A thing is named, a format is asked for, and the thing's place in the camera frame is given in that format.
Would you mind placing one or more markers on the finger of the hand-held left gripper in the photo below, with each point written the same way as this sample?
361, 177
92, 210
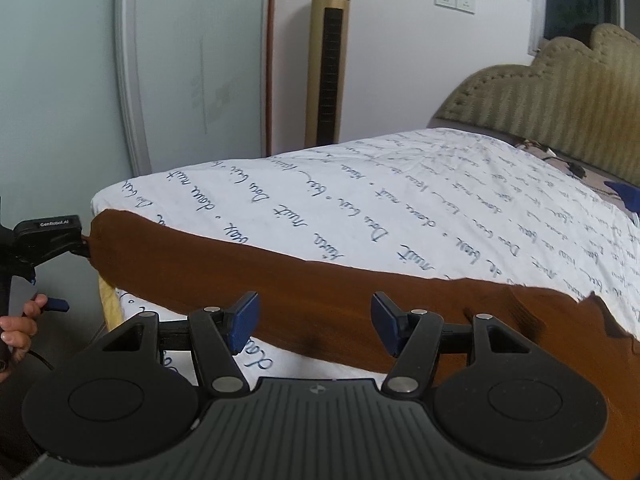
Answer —
86, 249
52, 304

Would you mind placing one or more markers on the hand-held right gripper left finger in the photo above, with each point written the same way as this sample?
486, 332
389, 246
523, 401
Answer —
244, 321

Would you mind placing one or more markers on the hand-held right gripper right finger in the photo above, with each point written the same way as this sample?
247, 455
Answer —
386, 322

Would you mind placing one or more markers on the brown knit garment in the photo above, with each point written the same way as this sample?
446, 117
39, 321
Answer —
450, 340

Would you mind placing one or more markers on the person's left hand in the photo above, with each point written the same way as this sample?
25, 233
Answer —
17, 332

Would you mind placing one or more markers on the yellow mattress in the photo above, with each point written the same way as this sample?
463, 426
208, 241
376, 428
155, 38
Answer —
107, 305

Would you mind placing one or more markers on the white script-print bed sheet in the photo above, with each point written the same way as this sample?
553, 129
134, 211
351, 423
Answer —
400, 195

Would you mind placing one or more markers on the white framed door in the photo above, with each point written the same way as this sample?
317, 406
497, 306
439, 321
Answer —
200, 60

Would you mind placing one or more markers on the floral patterned pillow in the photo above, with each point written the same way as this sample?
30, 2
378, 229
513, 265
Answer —
565, 162

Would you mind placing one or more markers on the dark blue cloth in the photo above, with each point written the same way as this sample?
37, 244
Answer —
619, 192

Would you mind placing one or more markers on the gold tower fan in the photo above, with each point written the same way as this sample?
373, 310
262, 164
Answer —
327, 60

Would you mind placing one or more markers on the olive green pillow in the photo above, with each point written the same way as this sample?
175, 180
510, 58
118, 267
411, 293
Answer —
550, 95

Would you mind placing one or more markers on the brown wall pipe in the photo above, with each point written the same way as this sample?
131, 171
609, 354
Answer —
271, 60

